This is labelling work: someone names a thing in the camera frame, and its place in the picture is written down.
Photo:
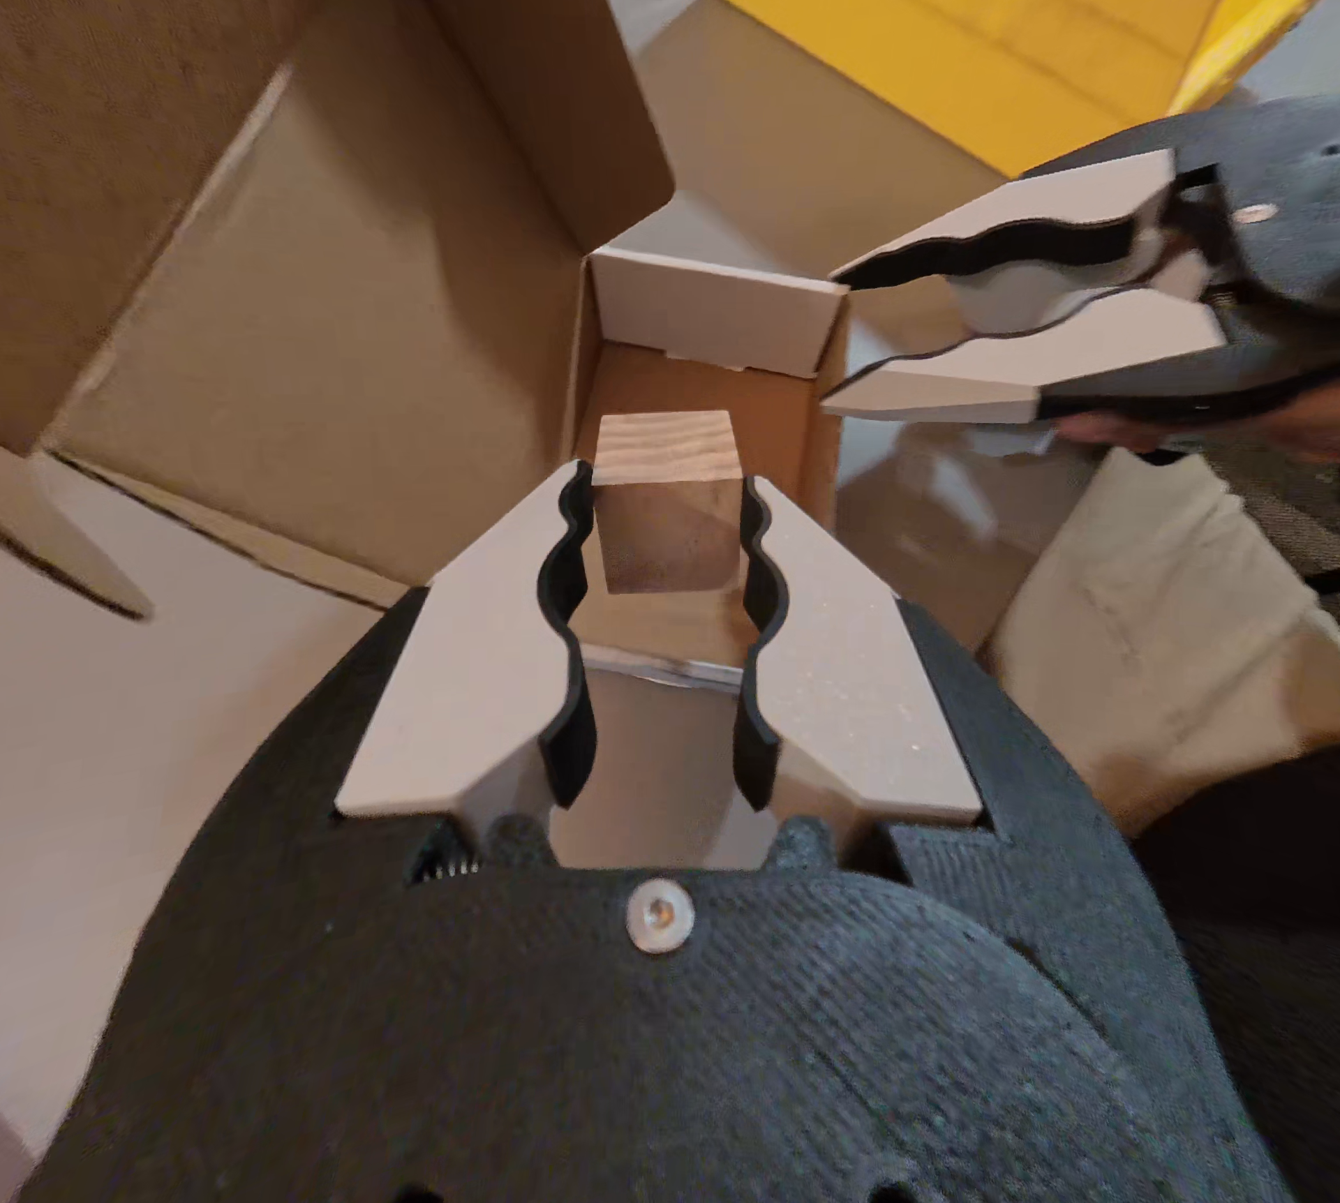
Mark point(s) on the grey desk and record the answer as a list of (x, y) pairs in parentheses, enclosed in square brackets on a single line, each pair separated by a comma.
[(754, 124)]

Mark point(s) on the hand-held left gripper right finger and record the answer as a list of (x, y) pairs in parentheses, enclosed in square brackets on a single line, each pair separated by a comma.
[(869, 710)]

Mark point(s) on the natural wooden cube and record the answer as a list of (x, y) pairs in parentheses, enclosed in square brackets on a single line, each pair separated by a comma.
[(671, 512)]

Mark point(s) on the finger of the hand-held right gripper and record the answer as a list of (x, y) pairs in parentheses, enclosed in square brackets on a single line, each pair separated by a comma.
[(1048, 365), (1048, 198)]

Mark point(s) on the person's black sweater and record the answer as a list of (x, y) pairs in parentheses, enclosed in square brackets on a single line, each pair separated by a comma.
[(1257, 961)]

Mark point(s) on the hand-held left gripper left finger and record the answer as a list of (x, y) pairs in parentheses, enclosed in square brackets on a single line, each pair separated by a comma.
[(471, 700)]

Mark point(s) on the white cardboard mailer box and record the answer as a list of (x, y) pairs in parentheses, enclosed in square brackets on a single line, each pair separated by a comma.
[(315, 282)]

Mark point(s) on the person's right hand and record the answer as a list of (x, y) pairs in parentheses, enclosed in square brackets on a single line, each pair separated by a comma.
[(1288, 434)]

